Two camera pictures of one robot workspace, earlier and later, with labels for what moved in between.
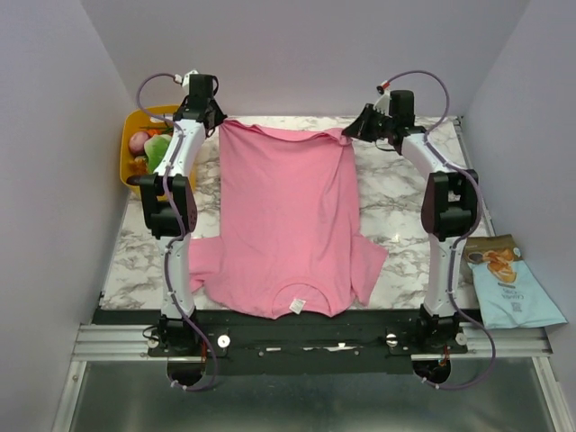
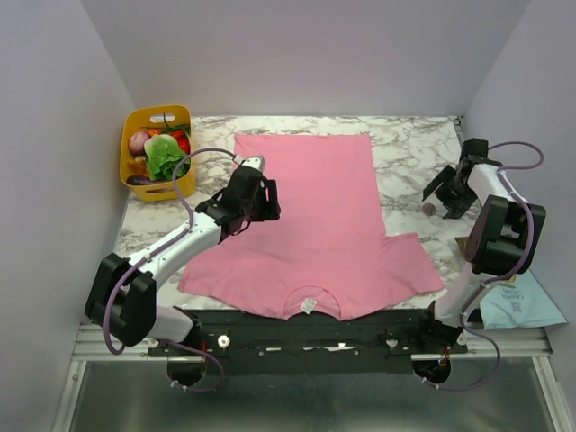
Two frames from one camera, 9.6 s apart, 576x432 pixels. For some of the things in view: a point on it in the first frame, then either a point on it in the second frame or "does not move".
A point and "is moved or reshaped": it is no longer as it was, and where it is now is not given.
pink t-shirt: (288, 236) is moved or reshaped
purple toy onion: (137, 141) does not move
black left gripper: (218, 116) -> (272, 208)
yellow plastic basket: (131, 121) does not move
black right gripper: (372, 124) -> (453, 191)
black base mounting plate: (357, 341) does not move
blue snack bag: (508, 294) does not move
